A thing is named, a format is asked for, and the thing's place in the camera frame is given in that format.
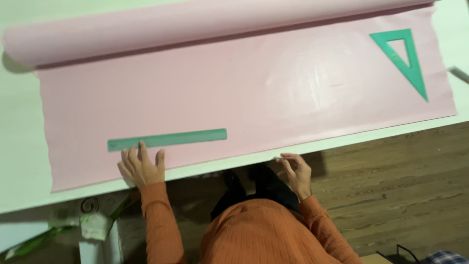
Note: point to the person's right hand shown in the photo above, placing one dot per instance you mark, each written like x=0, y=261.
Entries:
x=298, y=176

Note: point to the person's left hand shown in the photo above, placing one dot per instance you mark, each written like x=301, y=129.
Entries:
x=143, y=170

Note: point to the person's right fingers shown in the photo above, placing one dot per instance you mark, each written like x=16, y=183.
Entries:
x=287, y=163

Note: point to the thin white pencil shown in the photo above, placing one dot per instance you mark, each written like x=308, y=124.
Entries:
x=279, y=158

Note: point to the person's dark trousers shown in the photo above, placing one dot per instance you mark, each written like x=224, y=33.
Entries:
x=256, y=190

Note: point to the person's orange sweater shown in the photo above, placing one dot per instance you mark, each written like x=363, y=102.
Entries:
x=256, y=234

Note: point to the pink paper roll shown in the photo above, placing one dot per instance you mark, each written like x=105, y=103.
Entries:
x=238, y=84

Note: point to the green plastic ruler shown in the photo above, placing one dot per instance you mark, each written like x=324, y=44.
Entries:
x=166, y=139

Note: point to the green triangle set square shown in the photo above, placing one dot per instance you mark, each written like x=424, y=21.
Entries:
x=412, y=66

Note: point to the blue plaid cloth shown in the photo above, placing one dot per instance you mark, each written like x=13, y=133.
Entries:
x=445, y=257

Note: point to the grey pen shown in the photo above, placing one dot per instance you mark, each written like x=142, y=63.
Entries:
x=459, y=73

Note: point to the white and green plastic bag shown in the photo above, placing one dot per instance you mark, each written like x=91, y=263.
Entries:
x=73, y=223

